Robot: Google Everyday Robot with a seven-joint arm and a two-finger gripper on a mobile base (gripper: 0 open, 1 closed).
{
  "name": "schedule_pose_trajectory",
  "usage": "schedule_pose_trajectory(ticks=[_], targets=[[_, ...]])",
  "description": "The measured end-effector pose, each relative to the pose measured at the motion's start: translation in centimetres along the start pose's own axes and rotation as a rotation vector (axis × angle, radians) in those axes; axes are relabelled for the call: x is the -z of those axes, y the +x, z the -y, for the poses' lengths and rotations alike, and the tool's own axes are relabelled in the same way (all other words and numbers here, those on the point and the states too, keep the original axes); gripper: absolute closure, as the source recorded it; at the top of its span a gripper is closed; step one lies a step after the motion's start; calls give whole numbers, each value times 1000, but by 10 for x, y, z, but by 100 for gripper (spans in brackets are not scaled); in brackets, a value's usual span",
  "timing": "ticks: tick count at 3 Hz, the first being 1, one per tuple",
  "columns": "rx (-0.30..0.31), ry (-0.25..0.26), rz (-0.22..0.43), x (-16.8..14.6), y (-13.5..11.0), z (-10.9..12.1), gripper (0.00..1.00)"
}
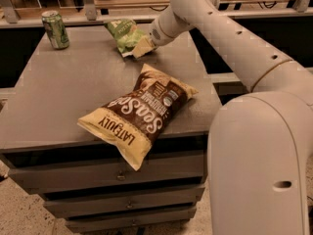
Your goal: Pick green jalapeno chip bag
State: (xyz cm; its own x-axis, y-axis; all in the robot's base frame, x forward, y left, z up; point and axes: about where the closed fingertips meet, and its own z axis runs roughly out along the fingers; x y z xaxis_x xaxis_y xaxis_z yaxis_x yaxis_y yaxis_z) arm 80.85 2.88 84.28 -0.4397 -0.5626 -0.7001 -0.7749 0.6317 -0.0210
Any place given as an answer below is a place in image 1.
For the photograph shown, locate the green soda can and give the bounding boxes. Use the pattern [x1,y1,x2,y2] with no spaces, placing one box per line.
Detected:
[42,11,69,50]

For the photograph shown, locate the metal railing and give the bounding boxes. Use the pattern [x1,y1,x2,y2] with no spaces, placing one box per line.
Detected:
[0,0,313,29]

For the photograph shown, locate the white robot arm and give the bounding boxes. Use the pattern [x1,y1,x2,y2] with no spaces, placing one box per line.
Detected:
[149,0,313,235]

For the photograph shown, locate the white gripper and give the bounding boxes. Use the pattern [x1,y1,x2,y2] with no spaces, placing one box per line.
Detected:
[132,6,193,58]

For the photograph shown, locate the green jalapeno chip bag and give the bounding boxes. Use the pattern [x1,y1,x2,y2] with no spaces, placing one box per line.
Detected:
[104,19,150,58]

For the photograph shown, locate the grey drawer cabinet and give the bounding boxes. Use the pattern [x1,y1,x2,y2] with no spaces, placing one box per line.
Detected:
[0,26,220,234]

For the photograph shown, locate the brown yellow Late July bag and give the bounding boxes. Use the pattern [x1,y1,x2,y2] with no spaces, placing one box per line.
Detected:
[78,65,197,170]

